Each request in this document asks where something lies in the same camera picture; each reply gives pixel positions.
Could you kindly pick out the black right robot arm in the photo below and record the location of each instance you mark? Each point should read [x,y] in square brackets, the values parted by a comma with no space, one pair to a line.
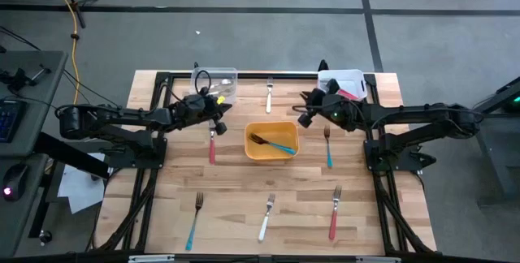
[406,112]

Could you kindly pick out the yellow plastic bin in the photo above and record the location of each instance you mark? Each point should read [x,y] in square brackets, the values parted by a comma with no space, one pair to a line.
[280,133]

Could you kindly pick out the black tripod stand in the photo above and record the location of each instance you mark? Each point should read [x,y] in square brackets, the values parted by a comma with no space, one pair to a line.
[89,0]

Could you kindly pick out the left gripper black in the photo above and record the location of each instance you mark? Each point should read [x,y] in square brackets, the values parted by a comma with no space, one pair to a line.
[199,109]

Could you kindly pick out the dark grey cart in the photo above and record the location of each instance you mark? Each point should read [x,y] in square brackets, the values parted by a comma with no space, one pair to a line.
[499,161]

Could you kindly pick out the black caster wheel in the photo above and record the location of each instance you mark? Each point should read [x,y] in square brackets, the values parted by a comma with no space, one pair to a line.
[45,236]

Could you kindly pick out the black computer mouse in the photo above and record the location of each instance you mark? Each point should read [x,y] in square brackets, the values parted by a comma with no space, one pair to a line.
[15,182]

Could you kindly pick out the black desk support beam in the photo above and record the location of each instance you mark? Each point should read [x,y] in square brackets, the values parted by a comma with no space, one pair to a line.
[69,155]

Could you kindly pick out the black keyboard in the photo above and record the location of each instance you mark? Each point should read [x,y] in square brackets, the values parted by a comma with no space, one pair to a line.
[10,121]

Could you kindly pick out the small black clamp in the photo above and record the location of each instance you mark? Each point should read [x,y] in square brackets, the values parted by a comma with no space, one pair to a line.
[323,66]
[196,65]

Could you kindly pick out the white paper sheets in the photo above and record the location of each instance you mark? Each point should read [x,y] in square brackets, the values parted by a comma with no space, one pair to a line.
[77,190]

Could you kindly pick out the black tool on desk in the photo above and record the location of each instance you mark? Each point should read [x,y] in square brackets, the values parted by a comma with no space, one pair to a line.
[18,79]

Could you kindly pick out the grey low desk surface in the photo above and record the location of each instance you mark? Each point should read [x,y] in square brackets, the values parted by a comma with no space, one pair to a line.
[16,222]

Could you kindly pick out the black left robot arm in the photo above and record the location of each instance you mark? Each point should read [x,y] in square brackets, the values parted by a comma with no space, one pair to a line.
[122,113]

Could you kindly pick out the grey desk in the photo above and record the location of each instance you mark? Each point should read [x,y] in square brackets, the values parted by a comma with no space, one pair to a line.
[44,92]

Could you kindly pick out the black aluminium table frame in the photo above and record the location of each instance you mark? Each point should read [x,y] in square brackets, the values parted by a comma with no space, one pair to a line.
[284,76]

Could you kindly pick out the white plastic bin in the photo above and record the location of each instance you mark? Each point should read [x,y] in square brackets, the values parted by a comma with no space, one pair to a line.
[353,78]

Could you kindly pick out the silver metal bracket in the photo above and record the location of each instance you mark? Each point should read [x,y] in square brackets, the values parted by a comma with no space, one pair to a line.
[150,259]
[378,260]

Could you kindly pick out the clear plastic bin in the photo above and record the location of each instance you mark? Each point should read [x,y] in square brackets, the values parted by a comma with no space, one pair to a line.
[231,72]

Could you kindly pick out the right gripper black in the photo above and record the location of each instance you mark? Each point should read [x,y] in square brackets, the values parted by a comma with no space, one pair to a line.
[329,106]

